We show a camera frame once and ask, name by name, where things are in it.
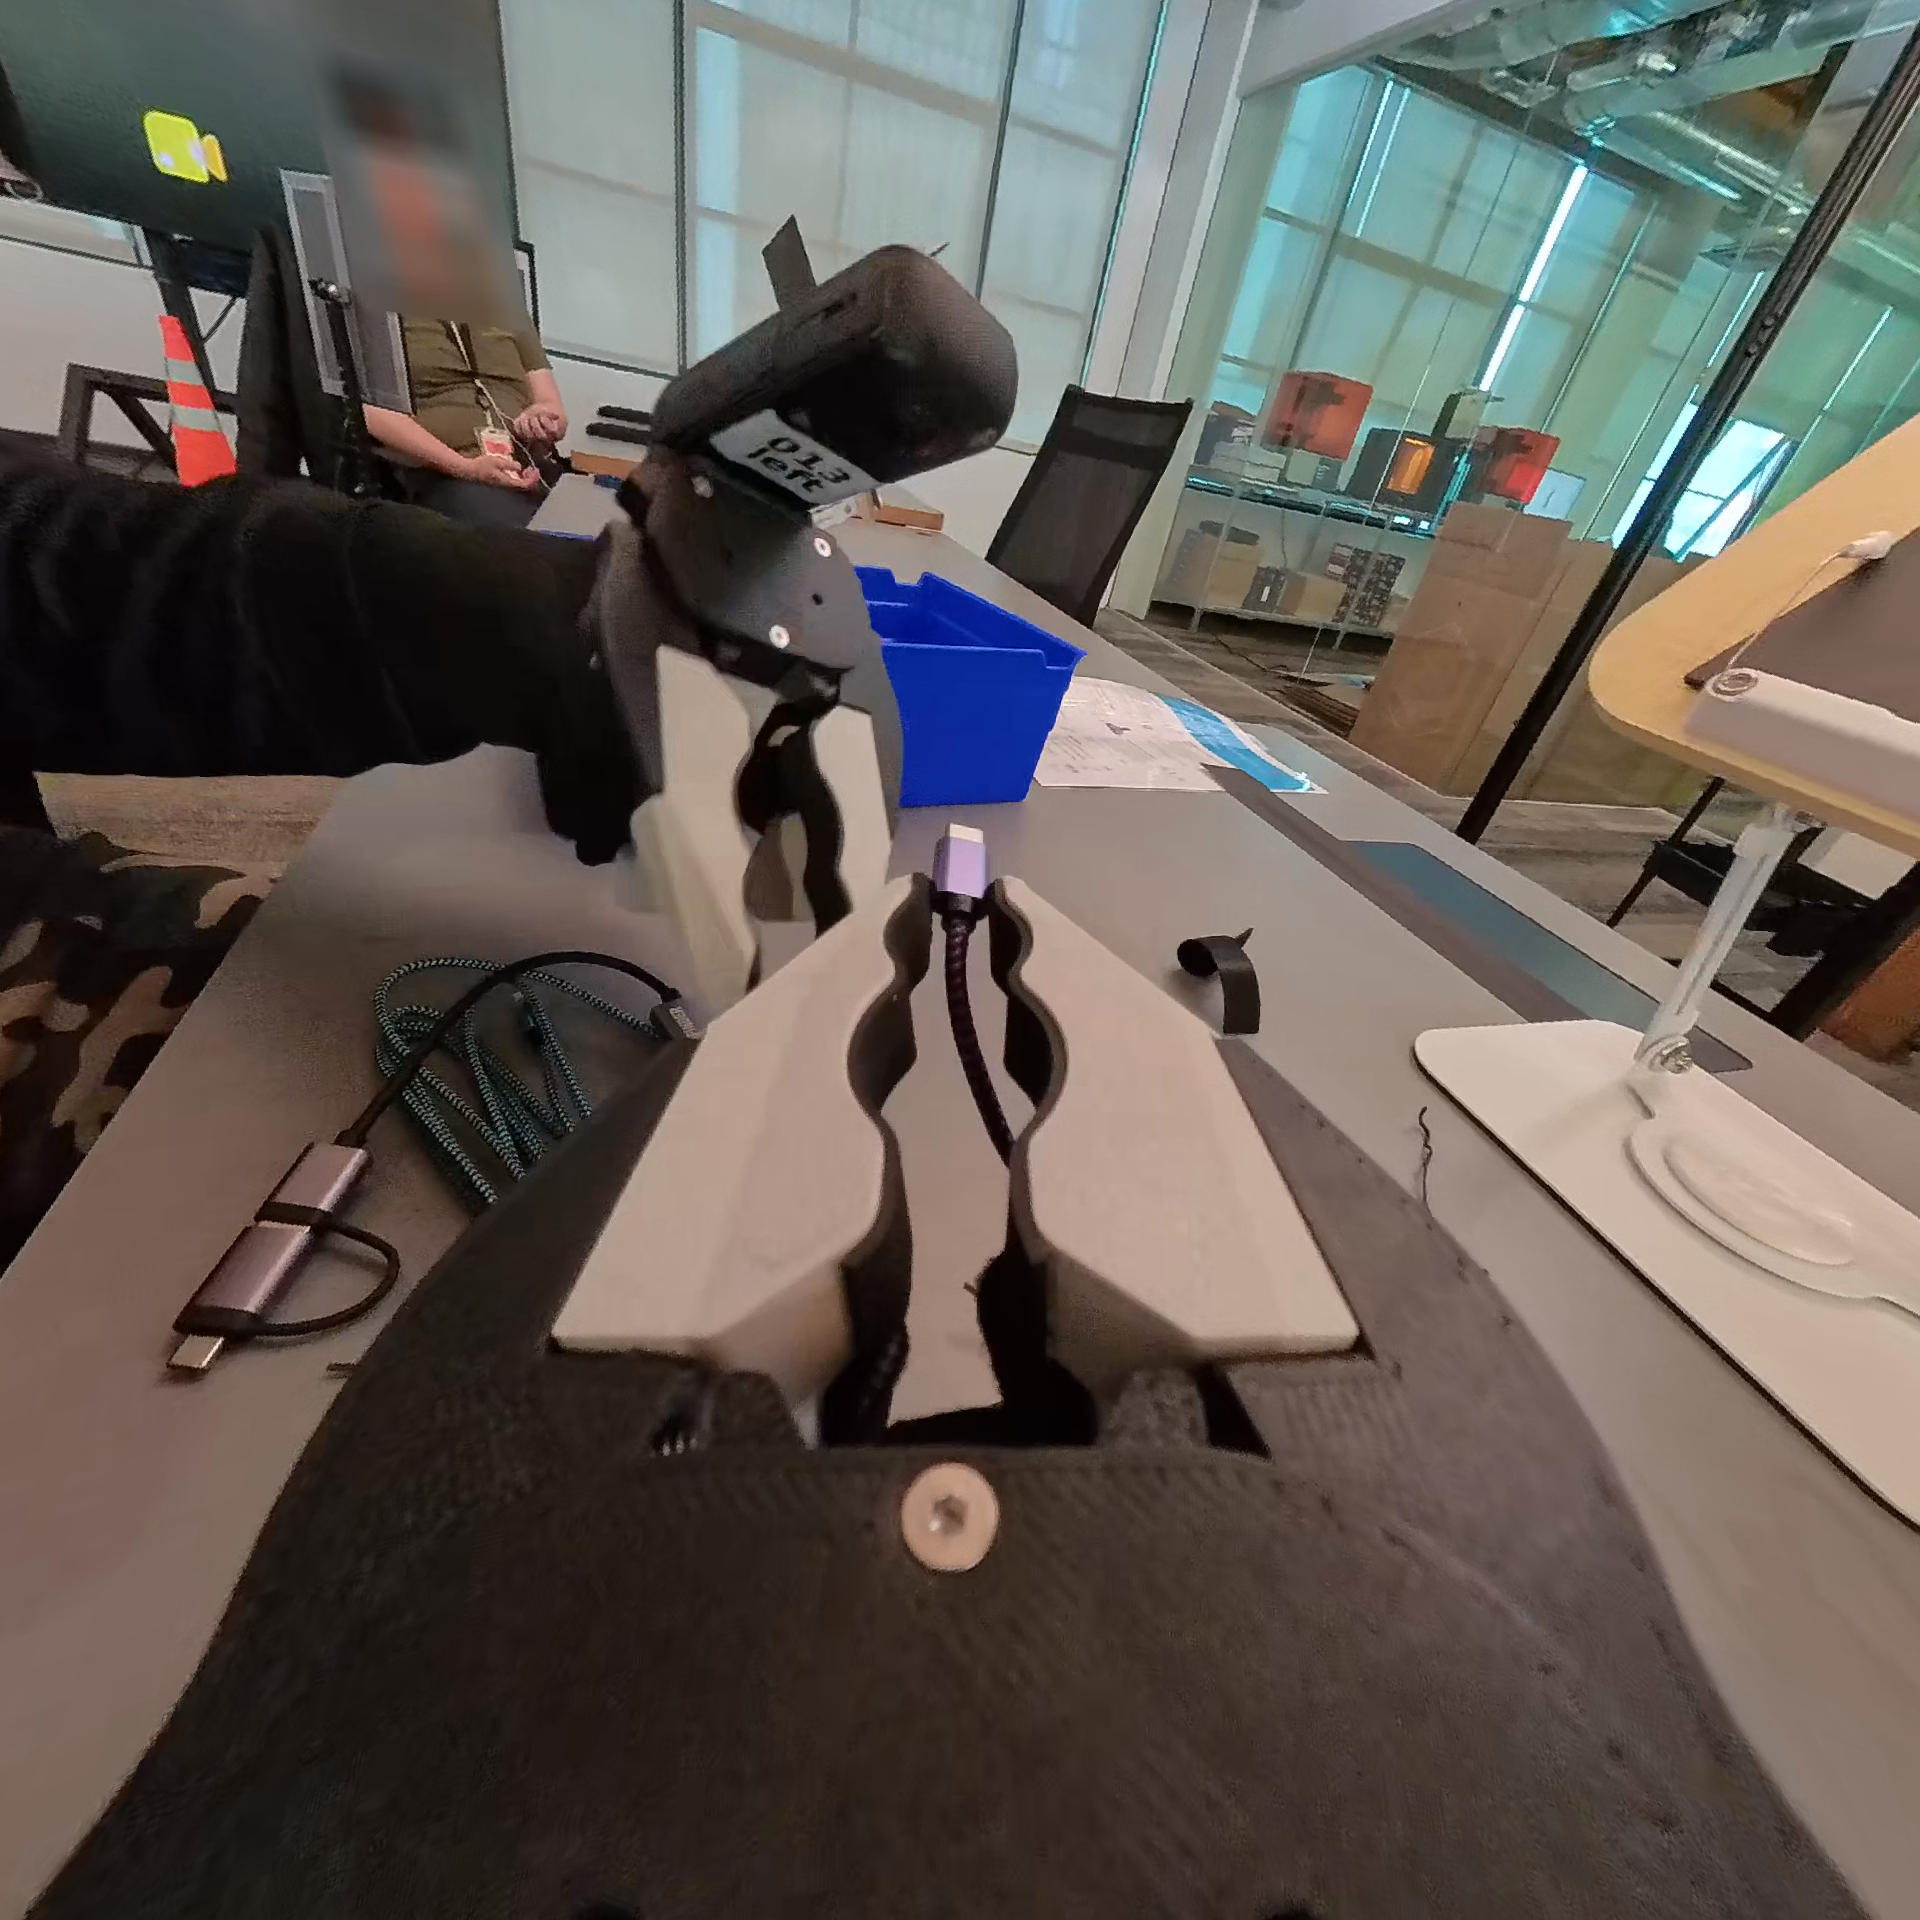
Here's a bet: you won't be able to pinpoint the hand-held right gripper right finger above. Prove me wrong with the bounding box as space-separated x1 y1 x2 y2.
982 874 1362 1423

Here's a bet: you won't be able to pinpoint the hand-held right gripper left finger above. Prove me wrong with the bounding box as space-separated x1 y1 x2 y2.
549 874 924 1445

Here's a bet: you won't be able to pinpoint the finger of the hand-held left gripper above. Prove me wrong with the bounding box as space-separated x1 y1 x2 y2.
735 696 906 944
625 644 770 1013

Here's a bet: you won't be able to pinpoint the purple braided usb-c cable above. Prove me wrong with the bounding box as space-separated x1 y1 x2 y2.
855 820 1022 1428

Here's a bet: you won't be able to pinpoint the grey usb adapter hub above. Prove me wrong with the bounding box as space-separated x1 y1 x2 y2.
168 959 708 1380

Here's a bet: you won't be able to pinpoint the person's left forearm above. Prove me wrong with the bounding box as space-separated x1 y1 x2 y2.
0 455 611 833

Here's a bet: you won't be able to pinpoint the person's left hand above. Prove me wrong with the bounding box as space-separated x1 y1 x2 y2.
532 656 667 872

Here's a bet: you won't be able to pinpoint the blue plastic bin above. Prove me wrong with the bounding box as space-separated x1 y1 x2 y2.
855 563 1086 808

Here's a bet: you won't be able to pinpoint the white and blue paper sheet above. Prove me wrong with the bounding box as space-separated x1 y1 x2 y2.
1034 677 1331 798

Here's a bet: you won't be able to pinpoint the black office chair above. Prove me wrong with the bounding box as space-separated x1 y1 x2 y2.
984 383 1197 630

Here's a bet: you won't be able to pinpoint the white flat board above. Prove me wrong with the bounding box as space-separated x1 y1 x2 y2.
1415 802 1920 1530

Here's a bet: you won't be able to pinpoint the storage shelf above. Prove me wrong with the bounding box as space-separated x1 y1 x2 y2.
1185 464 1420 640

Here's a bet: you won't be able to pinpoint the orange striped traffic cone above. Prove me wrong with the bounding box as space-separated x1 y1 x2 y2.
157 314 241 489

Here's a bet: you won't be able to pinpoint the person's camouflage pants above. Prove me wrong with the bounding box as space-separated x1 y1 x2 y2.
0 824 288 1278

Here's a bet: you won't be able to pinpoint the cardboard box stack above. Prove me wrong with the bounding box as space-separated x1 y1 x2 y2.
1351 501 1698 800

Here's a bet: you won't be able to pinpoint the tan wooden board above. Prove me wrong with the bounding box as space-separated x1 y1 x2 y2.
1591 449 1920 850

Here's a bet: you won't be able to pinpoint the white device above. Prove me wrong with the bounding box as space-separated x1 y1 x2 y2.
1683 660 1920 824

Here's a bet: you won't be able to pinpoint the large dark display screen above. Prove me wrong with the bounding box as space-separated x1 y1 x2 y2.
0 0 520 260

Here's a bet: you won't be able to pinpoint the black velcro strap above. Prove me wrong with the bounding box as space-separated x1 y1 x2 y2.
1176 929 1267 1037

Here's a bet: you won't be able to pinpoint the teal braided usb cable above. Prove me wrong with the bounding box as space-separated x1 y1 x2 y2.
371 955 671 1211

